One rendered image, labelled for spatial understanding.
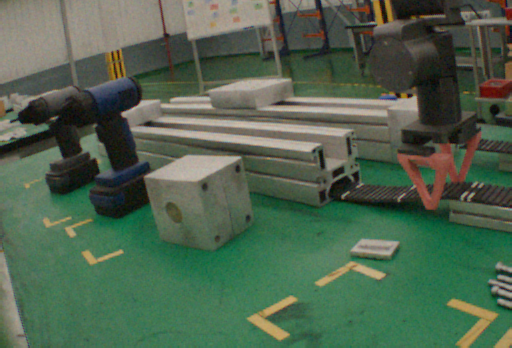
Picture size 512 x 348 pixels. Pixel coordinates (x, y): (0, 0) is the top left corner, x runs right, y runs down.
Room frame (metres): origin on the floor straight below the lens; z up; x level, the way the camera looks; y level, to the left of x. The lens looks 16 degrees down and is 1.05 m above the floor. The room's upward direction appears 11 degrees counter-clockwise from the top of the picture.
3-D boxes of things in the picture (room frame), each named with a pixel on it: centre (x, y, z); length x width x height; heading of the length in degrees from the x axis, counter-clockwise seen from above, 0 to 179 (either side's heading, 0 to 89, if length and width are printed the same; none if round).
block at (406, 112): (0.75, -0.30, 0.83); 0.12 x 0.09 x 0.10; 128
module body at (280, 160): (0.98, 0.14, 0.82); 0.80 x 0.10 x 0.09; 38
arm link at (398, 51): (0.49, -0.20, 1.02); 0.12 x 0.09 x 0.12; 129
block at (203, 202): (0.63, 0.08, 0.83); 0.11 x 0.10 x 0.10; 141
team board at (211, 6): (6.78, 0.04, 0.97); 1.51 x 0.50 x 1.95; 51
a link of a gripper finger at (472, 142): (0.54, -0.24, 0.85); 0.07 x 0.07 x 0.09; 38
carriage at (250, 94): (1.10, -0.01, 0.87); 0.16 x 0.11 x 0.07; 38
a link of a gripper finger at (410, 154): (0.50, -0.20, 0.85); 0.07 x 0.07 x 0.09; 38
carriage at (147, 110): (1.18, 0.29, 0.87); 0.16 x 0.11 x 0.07; 38
